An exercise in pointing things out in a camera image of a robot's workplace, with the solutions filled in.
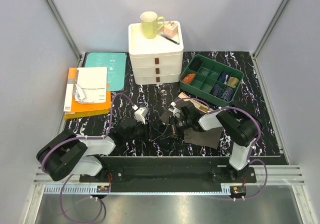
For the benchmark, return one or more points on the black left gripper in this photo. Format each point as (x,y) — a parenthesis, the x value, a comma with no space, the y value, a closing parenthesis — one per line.
(145,128)

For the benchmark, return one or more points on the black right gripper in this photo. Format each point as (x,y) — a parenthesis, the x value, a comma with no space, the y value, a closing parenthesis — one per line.
(175,129)

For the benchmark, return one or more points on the black underwear with cream waistband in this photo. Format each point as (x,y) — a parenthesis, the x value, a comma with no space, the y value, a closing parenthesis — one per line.
(157,133)

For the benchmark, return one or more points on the grey underwear with cream waistband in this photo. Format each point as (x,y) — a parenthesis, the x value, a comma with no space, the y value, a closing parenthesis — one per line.
(207,138)

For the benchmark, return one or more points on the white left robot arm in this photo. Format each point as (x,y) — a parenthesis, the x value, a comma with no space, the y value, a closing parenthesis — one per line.
(70,154)

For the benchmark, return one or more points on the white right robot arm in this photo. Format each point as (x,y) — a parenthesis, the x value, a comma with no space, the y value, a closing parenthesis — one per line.
(243,128)

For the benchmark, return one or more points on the rolled orange garment in tray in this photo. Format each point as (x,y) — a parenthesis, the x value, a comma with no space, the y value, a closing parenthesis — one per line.
(188,78)

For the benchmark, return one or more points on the rolled grey-blue garment in tray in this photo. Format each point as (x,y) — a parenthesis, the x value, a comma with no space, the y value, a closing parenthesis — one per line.
(217,90)

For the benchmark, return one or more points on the green divided organizer tray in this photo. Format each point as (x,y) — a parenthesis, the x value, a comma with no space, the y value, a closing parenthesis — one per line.
(206,77)

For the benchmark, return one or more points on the rolled striped garment in tray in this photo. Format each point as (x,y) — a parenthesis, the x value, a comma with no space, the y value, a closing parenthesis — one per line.
(227,94)

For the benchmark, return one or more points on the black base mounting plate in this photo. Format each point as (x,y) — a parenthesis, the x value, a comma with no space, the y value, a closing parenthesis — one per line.
(122,169)

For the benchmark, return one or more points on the rolled navy garment in tray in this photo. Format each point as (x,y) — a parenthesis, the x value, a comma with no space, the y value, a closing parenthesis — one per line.
(223,77)

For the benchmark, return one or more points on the rolled black garment in tray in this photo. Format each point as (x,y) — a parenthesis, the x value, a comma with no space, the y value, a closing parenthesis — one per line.
(195,64)

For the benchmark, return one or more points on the rolled khaki garment in tray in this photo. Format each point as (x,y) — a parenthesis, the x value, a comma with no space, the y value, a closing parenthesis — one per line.
(233,82)

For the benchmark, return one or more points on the white paper manual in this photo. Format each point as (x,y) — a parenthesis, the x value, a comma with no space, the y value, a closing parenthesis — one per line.
(91,85)

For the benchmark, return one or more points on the orange book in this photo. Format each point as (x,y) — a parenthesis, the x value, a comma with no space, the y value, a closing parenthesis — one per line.
(73,109)

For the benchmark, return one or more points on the white three-drawer storage unit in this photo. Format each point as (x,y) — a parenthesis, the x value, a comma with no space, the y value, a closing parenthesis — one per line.
(157,60)

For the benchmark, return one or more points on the teal plastic board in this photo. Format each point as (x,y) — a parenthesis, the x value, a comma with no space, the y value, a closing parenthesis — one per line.
(116,66)

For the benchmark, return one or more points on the blue pen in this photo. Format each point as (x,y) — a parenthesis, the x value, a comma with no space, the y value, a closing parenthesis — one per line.
(169,39)

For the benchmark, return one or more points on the pink power adapter cube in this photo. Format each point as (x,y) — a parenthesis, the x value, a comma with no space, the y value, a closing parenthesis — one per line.
(170,29)

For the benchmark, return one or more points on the yellow-green mug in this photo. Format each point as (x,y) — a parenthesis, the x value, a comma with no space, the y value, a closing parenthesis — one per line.
(151,23)

